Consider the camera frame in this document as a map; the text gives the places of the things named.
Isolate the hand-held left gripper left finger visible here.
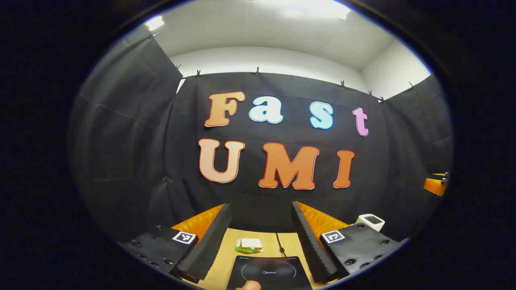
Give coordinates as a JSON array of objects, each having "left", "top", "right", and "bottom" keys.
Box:
[{"left": 119, "top": 203, "right": 233, "bottom": 284}]

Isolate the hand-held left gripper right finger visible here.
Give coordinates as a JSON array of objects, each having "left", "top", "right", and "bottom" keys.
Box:
[{"left": 291, "top": 201, "right": 411, "bottom": 284}]

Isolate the black induction cooktop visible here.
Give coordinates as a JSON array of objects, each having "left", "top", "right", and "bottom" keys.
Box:
[{"left": 227, "top": 256, "right": 313, "bottom": 290}]

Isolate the sandwich with lettuce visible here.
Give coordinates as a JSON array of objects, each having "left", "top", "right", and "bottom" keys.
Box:
[{"left": 236, "top": 238, "right": 264, "bottom": 254}]

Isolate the white toaster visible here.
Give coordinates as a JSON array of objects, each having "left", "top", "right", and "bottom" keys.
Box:
[{"left": 356, "top": 214, "right": 385, "bottom": 232}]

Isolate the black backdrop cloth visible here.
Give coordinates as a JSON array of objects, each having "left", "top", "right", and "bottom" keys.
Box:
[{"left": 69, "top": 34, "right": 454, "bottom": 242}]

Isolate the row of cloth clips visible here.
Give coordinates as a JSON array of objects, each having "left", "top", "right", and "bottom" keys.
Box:
[{"left": 150, "top": 32, "right": 416, "bottom": 103}]

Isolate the ceiling light panel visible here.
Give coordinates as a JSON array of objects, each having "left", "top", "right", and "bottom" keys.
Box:
[{"left": 145, "top": 15, "right": 165, "bottom": 31}]

